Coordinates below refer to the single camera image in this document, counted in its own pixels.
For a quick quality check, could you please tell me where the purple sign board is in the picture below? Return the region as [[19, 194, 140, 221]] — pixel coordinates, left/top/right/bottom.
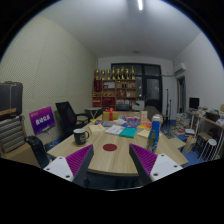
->
[[28, 106, 57, 136]]

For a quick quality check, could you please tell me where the orange book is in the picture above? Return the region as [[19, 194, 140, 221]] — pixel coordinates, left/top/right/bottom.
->
[[137, 122, 153, 131]]

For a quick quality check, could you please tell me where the black mug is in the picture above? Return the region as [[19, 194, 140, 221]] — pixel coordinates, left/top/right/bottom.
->
[[72, 128, 91, 146]]

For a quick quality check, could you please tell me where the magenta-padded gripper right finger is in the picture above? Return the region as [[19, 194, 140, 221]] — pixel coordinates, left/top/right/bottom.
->
[[128, 143, 184, 187]]

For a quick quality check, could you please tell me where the yellow gift box red ribbon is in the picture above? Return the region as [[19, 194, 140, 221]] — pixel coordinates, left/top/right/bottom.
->
[[102, 107, 120, 122]]

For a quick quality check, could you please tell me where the blue drink bottle white cap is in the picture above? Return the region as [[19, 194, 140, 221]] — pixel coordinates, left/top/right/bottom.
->
[[146, 115, 162, 154]]

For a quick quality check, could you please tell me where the orange standing card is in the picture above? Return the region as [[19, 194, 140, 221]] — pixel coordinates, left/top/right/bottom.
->
[[139, 110, 149, 124]]

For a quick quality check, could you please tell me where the small cream booklet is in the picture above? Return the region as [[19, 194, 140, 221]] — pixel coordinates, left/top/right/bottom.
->
[[88, 123, 107, 134]]

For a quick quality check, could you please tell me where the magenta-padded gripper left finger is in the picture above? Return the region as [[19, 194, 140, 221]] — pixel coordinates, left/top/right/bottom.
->
[[43, 143, 95, 188]]

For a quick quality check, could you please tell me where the white booklet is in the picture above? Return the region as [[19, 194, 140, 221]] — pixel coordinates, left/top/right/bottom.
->
[[104, 124, 126, 136]]

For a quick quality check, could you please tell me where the pink box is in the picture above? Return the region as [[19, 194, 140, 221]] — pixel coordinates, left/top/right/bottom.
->
[[123, 115, 140, 122]]

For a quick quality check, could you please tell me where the grey striped suitcase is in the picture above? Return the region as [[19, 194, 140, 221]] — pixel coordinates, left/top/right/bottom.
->
[[0, 115, 26, 154]]

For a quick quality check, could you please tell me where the cluttered side desk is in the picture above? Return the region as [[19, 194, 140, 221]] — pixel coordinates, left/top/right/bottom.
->
[[186, 108, 224, 161]]

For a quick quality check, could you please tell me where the white round stool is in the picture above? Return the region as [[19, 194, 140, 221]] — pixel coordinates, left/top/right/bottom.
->
[[199, 138, 218, 161]]

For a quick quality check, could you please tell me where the flat round red coaster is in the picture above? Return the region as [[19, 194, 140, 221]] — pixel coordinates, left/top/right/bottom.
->
[[102, 143, 118, 152]]

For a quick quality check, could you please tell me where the blue book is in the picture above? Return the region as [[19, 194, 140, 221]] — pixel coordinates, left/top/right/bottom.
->
[[121, 121, 139, 129]]

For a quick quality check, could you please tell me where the black computer monitor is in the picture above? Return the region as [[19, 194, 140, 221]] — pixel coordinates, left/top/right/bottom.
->
[[188, 97, 200, 110]]

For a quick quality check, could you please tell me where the black chair backrest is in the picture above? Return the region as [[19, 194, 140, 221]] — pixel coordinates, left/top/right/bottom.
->
[[24, 135, 50, 169]]

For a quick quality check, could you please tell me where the wooden shelf unit with trophies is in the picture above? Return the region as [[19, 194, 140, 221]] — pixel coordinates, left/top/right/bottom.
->
[[91, 65, 138, 109]]

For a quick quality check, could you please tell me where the black microphone stand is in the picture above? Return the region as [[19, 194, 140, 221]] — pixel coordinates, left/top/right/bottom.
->
[[165, 88, 173, 118]]

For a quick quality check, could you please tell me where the white printed sheet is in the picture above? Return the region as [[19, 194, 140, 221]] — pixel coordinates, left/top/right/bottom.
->
[[111, 118, 127, 126]]

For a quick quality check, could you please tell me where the dark framed glass door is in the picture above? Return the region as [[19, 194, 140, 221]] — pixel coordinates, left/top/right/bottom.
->
[[110, 63, 163, 113]]

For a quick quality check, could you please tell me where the white wall air conditioner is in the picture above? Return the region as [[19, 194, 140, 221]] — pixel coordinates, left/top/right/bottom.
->
[[173, 62, 188, 76]]

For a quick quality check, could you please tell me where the large cream booklet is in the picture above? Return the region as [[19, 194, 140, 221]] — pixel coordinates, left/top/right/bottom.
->
[[136, 129, 151, 139]]

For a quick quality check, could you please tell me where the black office chair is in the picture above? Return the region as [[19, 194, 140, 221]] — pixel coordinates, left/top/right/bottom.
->
[[54, 101, 90, 138]]

